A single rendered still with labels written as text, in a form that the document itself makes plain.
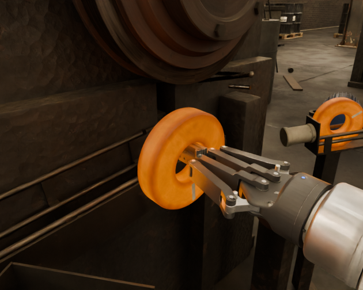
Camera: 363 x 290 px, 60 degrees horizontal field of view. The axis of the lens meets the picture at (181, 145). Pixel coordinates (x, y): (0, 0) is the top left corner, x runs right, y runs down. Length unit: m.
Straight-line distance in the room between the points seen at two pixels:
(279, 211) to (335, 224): 0.06
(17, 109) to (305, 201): 0.49
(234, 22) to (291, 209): 0.41
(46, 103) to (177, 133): 0.30
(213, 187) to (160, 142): 0.09
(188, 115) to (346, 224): 0.23
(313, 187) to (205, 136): 0.18
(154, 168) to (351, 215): 0.23
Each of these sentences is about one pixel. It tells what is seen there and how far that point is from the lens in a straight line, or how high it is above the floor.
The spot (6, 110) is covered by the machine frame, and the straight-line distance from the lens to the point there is 0.63.
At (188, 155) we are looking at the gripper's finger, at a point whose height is 0.85.
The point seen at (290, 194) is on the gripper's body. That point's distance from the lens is 0.34.
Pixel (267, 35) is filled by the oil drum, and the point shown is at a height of 0.75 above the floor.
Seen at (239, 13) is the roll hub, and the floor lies 1.02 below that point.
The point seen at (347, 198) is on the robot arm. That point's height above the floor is 0.88.
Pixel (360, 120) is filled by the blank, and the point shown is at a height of 0.71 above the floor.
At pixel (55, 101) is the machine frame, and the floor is 0.87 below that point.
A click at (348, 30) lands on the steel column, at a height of 0.41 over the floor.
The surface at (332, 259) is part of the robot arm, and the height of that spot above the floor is 0.83.
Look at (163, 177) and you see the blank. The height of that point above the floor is 0.83.
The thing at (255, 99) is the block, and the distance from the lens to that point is 0.91.
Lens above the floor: 1.04
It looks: 24 degrees down
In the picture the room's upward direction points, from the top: straight up
